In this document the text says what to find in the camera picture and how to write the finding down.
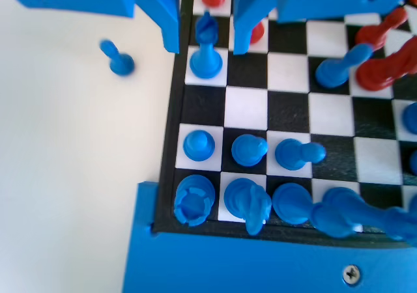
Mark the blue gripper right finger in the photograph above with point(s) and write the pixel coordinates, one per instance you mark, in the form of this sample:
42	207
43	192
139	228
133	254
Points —
244	13

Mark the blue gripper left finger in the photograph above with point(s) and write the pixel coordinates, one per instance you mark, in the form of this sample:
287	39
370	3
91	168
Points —
169	13

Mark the blue chess bishop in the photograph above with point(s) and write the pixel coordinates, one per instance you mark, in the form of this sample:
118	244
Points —
290	203
411	117
205	62

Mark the blue chess pawn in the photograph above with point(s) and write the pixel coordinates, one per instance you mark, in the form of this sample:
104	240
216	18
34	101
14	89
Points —
293	153
198	145
247	149
332	71
120	63

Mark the red chess bishop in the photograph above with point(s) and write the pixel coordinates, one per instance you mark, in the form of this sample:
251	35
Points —
374	75

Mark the blue chess knight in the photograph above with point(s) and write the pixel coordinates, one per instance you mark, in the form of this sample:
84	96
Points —
244	202

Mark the blue chess rook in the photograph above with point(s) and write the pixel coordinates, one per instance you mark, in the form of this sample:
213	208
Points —
192	202

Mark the blue chess queen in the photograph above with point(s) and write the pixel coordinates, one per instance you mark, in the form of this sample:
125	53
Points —
339	211

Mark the black and white chessboard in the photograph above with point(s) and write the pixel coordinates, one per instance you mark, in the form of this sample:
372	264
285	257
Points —
288	110

